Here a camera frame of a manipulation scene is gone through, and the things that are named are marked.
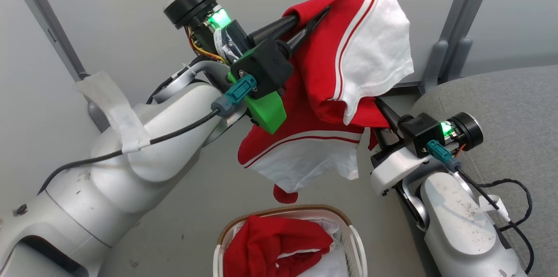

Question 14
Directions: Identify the red garment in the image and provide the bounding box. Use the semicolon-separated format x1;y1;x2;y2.
223;215;334;277

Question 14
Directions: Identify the grey double partition post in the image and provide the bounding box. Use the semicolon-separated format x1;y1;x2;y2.
419;0;501;95

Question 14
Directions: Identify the white basket with brown rim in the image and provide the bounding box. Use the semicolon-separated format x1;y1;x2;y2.
213;204;368;277

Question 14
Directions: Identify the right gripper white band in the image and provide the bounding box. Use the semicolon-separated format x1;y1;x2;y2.
371;97;484;197

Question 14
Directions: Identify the grey partition bottom rail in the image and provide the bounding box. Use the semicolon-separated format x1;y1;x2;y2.
384;82;425;96

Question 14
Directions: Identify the grey metal table frame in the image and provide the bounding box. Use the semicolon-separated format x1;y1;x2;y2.
3;0;110;133

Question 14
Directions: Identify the red and white shirt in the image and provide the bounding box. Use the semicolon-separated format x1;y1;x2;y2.
238;0;415;205

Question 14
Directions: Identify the white garment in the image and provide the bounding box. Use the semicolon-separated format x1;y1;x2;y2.
275;218;350;277

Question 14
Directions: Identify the white tape strip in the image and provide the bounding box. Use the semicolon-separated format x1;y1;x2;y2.
478;194;511;222
72;72;151;154

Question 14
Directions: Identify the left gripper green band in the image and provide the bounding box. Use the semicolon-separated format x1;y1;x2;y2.
163;0;331;135

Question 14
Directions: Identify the grey fabric sofa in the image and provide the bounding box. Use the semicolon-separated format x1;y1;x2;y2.
410;65;558;277

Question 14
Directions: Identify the orange yellow wire bundle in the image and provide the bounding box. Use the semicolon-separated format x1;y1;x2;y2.
185;25;228;65

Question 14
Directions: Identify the black cable with teal plug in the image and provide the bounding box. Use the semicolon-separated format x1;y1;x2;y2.
426;140;536;275
37;74;258;195

